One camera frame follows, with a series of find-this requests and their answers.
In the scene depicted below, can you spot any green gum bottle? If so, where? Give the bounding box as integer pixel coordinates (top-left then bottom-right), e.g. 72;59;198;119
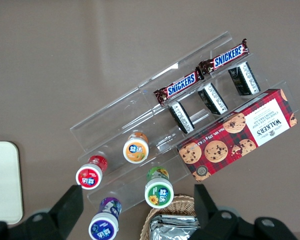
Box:
144;166;175;210

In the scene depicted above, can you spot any clear acrylic display stand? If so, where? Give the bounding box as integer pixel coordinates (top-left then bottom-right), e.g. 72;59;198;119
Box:
69;30;300;213

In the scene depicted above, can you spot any white rectangular tray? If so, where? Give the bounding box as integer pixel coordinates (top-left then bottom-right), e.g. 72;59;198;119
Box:
0;141;24;225

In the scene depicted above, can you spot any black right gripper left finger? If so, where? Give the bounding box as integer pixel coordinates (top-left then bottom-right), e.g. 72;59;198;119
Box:
0;184;85;240

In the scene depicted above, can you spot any purple gum bottle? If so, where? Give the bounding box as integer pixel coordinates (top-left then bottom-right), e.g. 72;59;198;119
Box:
87;196;123;240

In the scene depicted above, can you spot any small black and white box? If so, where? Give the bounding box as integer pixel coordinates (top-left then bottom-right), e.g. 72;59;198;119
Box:
197;82;229;116
227;61;262;97
167;100;196;135

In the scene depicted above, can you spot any silver foil packet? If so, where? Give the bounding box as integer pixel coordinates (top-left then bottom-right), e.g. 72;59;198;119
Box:
148;214;202;240

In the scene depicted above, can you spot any red gum bottle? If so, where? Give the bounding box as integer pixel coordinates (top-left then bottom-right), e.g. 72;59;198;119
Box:
75;154;109;191

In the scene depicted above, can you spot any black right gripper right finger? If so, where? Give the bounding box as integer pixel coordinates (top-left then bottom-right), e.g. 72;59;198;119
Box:
189;183;299;240

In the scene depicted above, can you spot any orange gum bottle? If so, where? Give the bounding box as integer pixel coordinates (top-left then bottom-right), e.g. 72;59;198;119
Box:
122;131;150;165

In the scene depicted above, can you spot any red Walkers cookie box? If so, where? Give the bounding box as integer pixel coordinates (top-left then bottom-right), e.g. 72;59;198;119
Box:
176;88;299;183

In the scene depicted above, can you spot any Snickers chocolate bar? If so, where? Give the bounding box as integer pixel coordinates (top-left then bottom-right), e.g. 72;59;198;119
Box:
198;38;251;76
153;70;206;106

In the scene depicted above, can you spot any light tan wicker basket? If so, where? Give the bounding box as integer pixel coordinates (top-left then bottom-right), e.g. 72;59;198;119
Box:
139;194;199;240

